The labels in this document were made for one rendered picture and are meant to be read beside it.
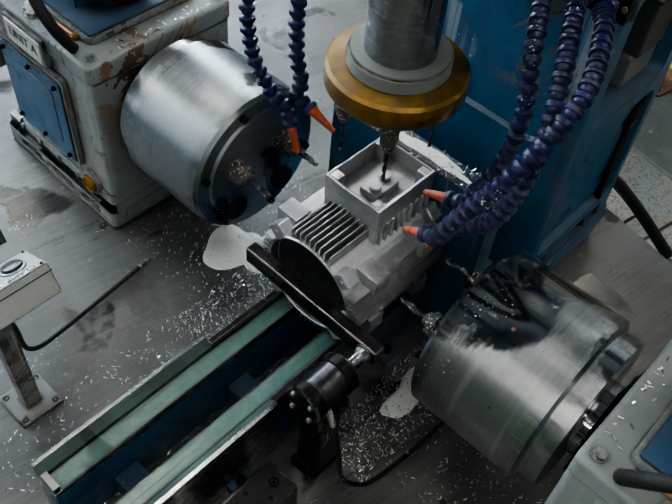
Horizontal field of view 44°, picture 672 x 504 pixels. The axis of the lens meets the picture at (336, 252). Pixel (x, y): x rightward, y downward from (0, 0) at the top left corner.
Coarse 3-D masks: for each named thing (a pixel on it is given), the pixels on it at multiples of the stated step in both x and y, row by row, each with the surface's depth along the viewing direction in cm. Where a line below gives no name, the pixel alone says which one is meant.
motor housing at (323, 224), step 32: (320, 192) 123; (320, 224) 114; (352, 224) 113; (288, 256) 124; (320, 256) 111; (352, 256) 113; (384, 256) 115; (416, 256) 119; (320, 288) 126; (352, 288) 113; (352, 320) 114
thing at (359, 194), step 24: (336, 168) 115; (360, 168) 119; (408, 168) 119; (336, 192) 114; (360, 192) 116; (384, 192) 115; (408, 192) 113; (360, 216) 113; (384, 216) 111; (408, 216) 117; (384, 240) 116
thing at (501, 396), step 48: (480, 288) 101; (528, 288) 101; (576, 288) 104; (432, 336) 102; (480, 336) 99; (528, 336) 97; (576, 336) 97; (624, 336) 100; (432, 384) 103; (480, 384) 98; (528, 384) 96; (576, 384) 95; (480, 432) 101; (528, 432) 96; (576, 432) 100
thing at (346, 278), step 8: (424, 208) 118; (432, 208) 119; (424, 216) 119; (432, 216) 119; (272, 224) 116; (280, 224) 114; (288, 224) 115; (280, 232) 115; (288, 232) 115; (336, 272) 111; (344, 272) 110; (352, 272) 110; (336, 280) 111; (344, 280) 110; (352, 280) 110; (344, 288) 111; (336, 336) 120
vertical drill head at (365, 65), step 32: (384, 0) 90; (416, 0) 88; (448, 0) 92; (352, 32) 100; (384, 32) 92; (416, 32) 92; (352, 64) 97; (384, 64) 96; (416, 64) 95; (448, 64) 97; (352, 96) 96; (384, 96) 96; (416, 96) 96; (448, 96) 96; (384, 128) 97; (416, 128) 97; (384, 160) 104
